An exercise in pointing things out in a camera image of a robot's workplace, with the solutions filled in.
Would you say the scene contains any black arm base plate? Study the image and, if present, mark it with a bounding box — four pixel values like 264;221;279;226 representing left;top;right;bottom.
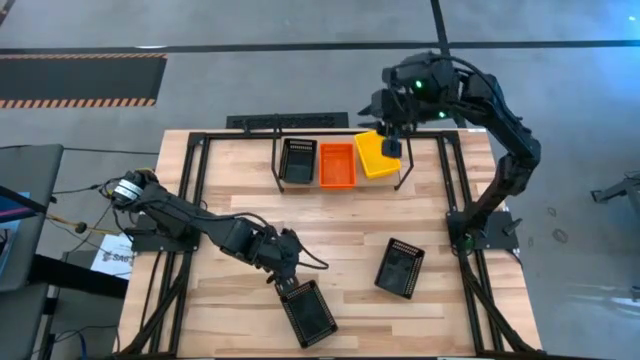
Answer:
446;209;520;251
130;214;201;254

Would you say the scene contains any grey desk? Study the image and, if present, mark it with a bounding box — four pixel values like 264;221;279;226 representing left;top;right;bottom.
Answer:
0;143;65;294

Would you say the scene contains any yellow plastic basket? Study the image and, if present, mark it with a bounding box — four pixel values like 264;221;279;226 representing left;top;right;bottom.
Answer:
353;129;403;180

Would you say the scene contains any black plastic basket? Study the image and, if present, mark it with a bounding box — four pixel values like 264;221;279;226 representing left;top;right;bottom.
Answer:
278;278;340;350
277;137;319;185
373;237;426;301

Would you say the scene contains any black orange-striped floor mat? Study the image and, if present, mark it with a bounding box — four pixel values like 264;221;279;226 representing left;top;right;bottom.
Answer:
0;52;169;110

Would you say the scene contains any black metal wooden shelf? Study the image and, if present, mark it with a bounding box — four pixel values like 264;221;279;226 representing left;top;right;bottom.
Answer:
269;113;417;195

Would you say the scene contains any black desk support beam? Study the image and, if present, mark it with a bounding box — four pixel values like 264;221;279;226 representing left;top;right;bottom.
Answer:
27;254;129;300

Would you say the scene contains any black perforated strip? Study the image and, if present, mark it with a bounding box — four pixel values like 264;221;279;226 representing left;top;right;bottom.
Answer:
225;111;350;130

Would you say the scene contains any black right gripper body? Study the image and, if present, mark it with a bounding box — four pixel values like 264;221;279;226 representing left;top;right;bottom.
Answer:
357;87;416;160

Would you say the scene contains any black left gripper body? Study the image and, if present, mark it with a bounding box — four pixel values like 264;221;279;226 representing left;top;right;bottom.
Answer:
259;227;305;282

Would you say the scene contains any white printed paper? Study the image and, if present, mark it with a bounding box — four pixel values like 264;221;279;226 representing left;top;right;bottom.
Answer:
91;233;136;280

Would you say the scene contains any orange plastic basket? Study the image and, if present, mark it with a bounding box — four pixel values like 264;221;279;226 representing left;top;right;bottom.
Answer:
318;142;358;190

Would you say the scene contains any black aluminium table frame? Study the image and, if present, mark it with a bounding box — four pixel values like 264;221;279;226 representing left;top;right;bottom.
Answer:
117;130;546;359

